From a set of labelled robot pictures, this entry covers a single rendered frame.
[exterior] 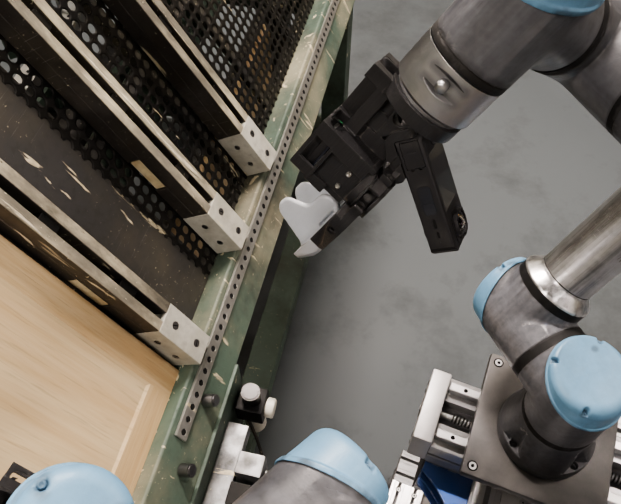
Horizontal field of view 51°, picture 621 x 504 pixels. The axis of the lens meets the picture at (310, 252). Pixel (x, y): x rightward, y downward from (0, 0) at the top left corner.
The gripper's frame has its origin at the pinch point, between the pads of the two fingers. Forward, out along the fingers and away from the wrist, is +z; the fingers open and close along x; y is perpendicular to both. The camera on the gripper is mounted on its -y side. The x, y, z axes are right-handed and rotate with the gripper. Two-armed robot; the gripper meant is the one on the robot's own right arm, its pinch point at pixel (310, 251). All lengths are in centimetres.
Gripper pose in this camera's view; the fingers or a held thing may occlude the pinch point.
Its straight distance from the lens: 64.9
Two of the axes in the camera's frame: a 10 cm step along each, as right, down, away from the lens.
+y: -7.2, -6.9, -0.4
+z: -5.6, 5.4, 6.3
